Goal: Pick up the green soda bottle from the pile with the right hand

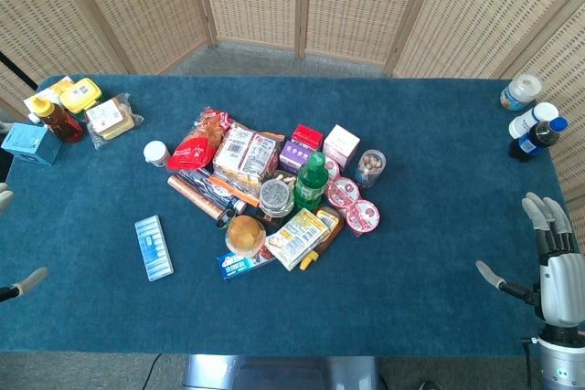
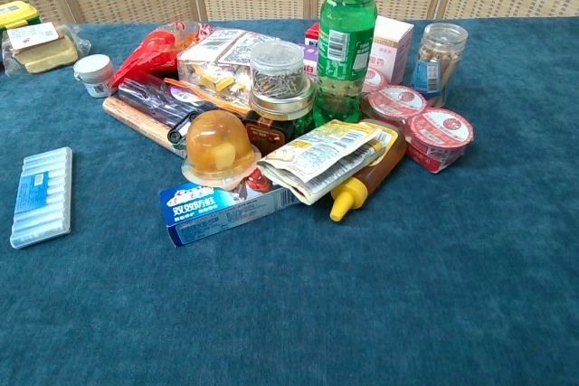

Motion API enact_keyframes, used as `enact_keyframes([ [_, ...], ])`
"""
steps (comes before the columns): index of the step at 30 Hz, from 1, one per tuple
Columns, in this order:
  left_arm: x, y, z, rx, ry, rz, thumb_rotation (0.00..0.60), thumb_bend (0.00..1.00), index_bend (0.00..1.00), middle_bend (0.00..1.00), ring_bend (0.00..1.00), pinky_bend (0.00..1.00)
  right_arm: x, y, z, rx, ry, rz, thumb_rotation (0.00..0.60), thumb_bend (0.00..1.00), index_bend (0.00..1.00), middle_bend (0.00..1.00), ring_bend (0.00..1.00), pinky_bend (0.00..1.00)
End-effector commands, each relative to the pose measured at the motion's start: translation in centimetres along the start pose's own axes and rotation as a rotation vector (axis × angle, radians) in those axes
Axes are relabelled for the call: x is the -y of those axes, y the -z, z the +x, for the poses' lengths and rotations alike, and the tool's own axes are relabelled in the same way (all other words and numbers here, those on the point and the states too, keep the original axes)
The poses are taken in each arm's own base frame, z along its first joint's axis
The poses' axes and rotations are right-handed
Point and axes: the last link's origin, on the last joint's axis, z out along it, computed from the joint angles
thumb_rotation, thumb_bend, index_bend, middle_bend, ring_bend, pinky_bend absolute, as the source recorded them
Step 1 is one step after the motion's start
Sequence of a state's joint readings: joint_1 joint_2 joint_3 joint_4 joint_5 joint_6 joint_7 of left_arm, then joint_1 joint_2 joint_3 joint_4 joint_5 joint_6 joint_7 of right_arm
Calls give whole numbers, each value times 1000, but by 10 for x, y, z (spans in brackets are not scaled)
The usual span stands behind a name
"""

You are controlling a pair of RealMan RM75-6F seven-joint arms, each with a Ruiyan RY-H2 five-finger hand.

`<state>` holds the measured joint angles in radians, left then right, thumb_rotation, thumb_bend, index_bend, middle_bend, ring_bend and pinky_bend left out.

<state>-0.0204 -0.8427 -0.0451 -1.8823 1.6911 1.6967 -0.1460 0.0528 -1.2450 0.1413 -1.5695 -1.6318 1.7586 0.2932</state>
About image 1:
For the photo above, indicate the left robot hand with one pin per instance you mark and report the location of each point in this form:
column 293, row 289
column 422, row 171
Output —
column 23, row 284

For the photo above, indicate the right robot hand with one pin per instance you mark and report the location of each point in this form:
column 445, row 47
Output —
column 556, row 262

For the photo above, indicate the green soda bottle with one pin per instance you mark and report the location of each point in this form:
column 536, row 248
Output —
column 311, row 181

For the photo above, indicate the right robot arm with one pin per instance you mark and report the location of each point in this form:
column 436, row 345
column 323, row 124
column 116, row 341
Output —
column 561, row 358

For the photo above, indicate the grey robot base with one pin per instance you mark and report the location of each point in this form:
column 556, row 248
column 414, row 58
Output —
column 281, row 372

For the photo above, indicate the dark cola bottle blue cap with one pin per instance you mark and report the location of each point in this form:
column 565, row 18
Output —
column 537, row 139

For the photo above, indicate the light blue blister pack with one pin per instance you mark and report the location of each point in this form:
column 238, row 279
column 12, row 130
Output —
column 153, row 247

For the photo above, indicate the blue cardboard box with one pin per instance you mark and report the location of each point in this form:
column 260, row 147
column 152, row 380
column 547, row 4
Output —
column 31, row 143

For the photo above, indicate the white bottle blue label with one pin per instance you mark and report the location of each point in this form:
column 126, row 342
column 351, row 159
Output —
column 532, row 119

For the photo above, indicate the honey bottle yellow cap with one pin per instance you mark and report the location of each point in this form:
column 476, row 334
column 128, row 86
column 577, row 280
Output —
column 59, row 123

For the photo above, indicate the white lid jar blue label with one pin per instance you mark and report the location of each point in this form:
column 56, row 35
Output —
column 521, row 92

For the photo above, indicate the bagged beige food box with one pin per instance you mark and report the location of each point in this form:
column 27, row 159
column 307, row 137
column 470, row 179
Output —
column 111, row 120

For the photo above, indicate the small white lid jar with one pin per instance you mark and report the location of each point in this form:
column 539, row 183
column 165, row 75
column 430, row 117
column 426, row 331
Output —
column 155, row 154

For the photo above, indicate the brown foil tube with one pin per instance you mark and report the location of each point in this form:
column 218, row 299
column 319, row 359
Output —
column 194, row 196

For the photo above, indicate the yellow white flat packet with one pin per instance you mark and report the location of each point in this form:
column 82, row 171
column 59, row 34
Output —
column 48, row 92

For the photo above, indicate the yellow lid container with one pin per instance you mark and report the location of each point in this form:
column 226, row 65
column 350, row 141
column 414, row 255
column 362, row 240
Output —
column 81, row 95

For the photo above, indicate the dark blue striped tube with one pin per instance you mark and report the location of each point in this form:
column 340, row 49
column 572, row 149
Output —
column 208, row 189

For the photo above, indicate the clear jar of nuts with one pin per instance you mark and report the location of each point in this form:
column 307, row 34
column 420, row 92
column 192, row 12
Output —
column 371, row 167

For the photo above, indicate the pink yogurt cup pack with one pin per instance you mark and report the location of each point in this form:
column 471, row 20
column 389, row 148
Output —
column 352, row 203

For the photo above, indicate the blue gum box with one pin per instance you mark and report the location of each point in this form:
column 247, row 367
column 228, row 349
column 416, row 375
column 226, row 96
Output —
column 237, row 266

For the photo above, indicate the red snack bag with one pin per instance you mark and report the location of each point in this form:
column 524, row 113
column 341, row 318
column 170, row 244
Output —
column 198, row 143

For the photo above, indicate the orange white snack packet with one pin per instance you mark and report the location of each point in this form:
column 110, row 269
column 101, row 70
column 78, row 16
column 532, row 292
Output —
column 228, row 189

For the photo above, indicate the bread bun in cup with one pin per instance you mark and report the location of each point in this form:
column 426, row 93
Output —
column 245, row 235

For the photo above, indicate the amber squeeze bottle yellow cap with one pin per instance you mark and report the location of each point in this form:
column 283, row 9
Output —
column 326, row 235

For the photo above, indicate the pink white box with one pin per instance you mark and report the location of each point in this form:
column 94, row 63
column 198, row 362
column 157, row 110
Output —
column 341, row 143

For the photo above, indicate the white red printed package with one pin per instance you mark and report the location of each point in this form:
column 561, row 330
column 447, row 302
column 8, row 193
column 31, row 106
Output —
column 247, row 154

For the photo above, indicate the blue table cloth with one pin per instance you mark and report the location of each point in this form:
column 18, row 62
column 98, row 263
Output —
column 283, row 285

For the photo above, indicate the yellow white printed pouch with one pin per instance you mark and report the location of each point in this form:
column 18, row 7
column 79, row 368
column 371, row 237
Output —
column 296, row 238

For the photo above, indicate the clear jar grey lid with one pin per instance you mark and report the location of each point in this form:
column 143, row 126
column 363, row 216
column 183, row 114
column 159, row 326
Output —
column 276, row 198

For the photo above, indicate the red small carton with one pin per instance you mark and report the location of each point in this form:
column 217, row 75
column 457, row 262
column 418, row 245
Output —
column 307, row 136

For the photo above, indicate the peanut bag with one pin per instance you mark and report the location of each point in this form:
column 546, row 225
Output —
column 284, row 178

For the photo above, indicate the purple box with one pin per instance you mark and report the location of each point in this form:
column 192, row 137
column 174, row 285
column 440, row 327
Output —
column 292, row 156

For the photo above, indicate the woven folding screen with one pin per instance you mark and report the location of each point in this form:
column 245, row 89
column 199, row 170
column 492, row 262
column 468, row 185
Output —
column 292, row 6

